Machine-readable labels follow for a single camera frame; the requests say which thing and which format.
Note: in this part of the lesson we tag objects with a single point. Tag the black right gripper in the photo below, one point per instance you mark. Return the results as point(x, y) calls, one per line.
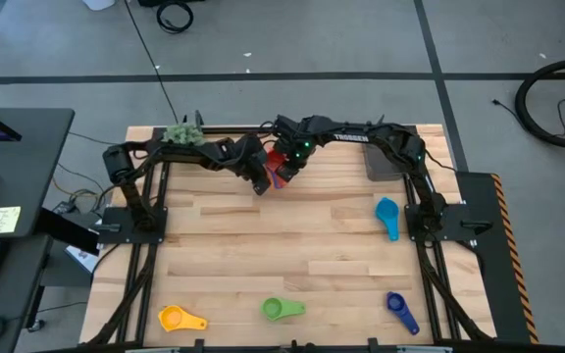
point(294, 154)

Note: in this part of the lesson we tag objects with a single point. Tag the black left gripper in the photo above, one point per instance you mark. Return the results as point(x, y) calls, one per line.
point(250, 157)

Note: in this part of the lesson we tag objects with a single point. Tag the light blue measuring cup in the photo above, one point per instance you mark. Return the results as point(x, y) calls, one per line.
point(387, 211)

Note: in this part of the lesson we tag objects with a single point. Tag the green measuring cup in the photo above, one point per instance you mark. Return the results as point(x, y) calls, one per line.
point(272, 309)

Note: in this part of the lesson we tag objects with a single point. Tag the yellow measuring cup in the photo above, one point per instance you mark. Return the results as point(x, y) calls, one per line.
point(172, 318)

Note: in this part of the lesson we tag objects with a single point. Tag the dark blue measuring cup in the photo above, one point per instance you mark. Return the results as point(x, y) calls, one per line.
point(396, 301)

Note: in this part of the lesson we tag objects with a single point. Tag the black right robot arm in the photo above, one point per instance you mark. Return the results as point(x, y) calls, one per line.
point(351, 137)

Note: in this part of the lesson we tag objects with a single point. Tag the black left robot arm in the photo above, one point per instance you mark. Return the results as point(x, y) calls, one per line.
point(184, 154)

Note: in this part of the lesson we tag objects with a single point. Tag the grey plastic basket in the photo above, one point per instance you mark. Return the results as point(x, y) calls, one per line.
point(380, 171)

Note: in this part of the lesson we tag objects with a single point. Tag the green potted artificial plant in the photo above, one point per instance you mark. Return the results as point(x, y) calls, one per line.
point(184, 133)

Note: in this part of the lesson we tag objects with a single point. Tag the black table clamp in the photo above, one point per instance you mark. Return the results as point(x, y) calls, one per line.
point(373, 344)
point(199, 344)

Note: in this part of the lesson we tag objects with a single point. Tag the white printed paper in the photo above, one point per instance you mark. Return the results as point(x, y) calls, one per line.
point(84, 260)

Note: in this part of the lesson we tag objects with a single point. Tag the black box under desk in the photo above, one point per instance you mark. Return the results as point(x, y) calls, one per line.
point(66, 230)

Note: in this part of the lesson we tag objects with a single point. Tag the black panel with hazard stripe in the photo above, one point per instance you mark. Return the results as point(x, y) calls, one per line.
point(493, 274)

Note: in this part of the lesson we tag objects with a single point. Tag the black desk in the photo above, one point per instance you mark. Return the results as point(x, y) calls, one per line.
point(17, 294)
point(27, 162)

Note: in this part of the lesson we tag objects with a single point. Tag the large black hoop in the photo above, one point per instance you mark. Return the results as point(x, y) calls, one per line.
point(519, 103)

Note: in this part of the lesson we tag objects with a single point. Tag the yellow sticky note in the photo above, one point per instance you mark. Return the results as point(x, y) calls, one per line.
point(4, 220)

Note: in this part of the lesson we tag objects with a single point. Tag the black aluminium table frame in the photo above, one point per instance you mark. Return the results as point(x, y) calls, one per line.
point(165, 188)

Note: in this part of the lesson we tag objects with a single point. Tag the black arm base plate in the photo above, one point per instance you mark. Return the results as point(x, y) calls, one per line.
point(459, 216)
point(155, 235)

